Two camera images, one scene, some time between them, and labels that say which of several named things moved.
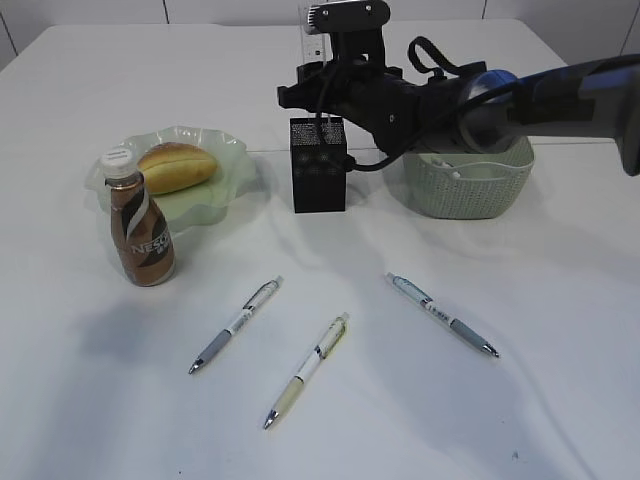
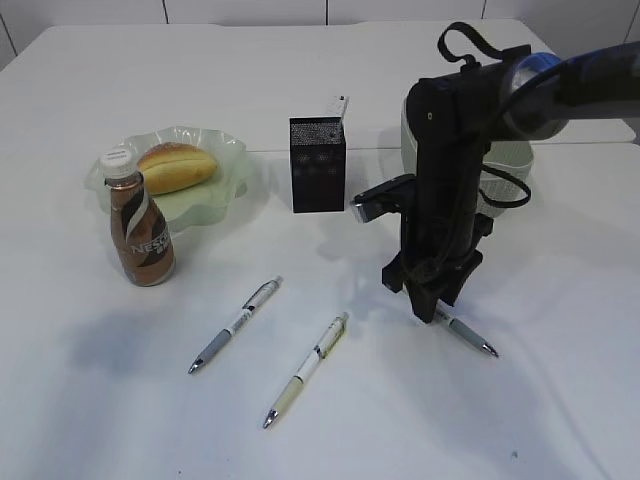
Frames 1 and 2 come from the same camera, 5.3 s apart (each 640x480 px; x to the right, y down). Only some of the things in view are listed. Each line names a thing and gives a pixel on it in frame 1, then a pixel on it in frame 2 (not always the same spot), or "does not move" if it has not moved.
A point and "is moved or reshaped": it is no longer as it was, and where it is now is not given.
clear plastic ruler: [316, 47] is moved or reshaped
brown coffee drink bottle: [141, 231] does not move
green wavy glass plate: [195, 205] does not move
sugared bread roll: [173, 166] does not move
